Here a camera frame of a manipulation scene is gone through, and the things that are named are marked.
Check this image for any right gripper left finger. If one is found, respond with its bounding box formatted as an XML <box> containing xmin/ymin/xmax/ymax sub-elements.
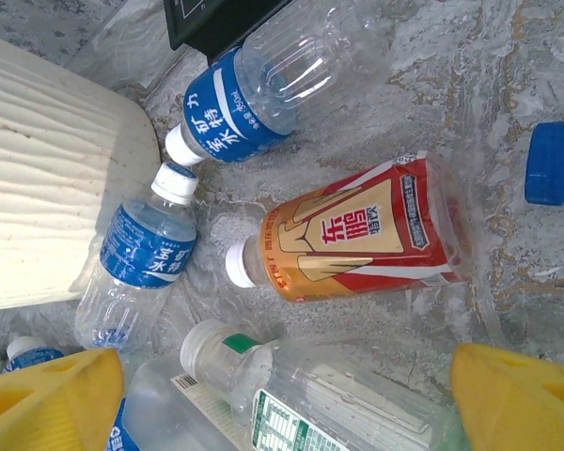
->
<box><xmin>0</xmin><ymin>347</ymin><xmax>126</xmax><ymax>451</ymax></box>

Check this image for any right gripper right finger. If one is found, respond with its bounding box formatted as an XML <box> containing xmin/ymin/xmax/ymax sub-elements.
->
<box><xmin>450</xmin><ymin>342</ymin><xmax>564</xmax><ymax>451</ymax></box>

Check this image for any translucent square bottle with barcode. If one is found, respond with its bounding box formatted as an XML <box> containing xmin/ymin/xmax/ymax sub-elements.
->
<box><xmin>121</xmin><ymin>356</ymin><xmax>255</xmax><ymax>451</ymax></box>

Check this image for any tea bottle green white label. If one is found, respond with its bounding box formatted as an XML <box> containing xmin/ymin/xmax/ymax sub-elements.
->
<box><xmin>179</xmin><ymin>319</ymin><xmax>471</xmax><ymax>451</ymax></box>

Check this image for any red and gold drink bottle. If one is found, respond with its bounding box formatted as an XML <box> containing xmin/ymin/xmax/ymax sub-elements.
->
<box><xmin>224</xmin><ymin>149</ymin><xmax>476</xmax><ymax>304</ymax></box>

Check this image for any bottle with large-print blue label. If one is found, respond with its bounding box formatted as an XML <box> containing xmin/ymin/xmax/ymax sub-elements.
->
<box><xmin>164</xmin><ymin>0</ymin><xmax>391</xmax><ymax>166</ymax></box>

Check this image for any white ribbed plastic bin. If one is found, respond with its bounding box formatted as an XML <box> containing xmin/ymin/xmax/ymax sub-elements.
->
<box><xmin>0</xmin><ymin>28</ymin><xmax>162</xmax><ymax>314</ymax></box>

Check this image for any small blue-label bottle clean cap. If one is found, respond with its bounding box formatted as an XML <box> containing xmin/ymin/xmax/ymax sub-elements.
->
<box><xmin>2</xmin><ymin>335</ymin><xmax>67</xmax><ymax>375</ymax></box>

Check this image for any small blue-label bottle smudged cap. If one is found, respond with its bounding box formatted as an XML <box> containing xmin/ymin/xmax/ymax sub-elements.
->
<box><xmin>73</xmin><ymin>162</ymin><xmax>200</xmax><ymax>353</ymax></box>

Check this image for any black folding chessboard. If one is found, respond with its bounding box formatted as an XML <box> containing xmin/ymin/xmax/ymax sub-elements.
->
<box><xmin>163</xmin><ymin>0</ymin><xmax>292</xmax><ymax>67</ymax></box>

